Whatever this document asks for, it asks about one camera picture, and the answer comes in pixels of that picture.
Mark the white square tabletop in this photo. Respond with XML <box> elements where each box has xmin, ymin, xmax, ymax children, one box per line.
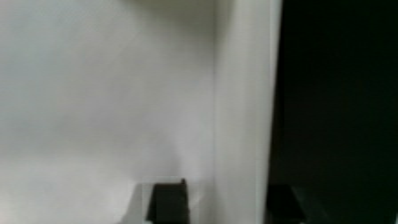
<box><xmin>0</xmin><ymin>0</ymin><xmax>282</xmax><ymax>224</ymax></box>

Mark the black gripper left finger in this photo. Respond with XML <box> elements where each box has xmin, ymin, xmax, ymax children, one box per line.
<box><xmin>145</xmin><ymin>180</ymin><xmax>190</xmax><ymax>224</ymax></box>

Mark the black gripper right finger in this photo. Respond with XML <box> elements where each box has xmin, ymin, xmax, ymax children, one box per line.
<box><xmin>266</xmin><ymin>185</ymin><xmax>305</xmax><ymax>224</ymax></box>

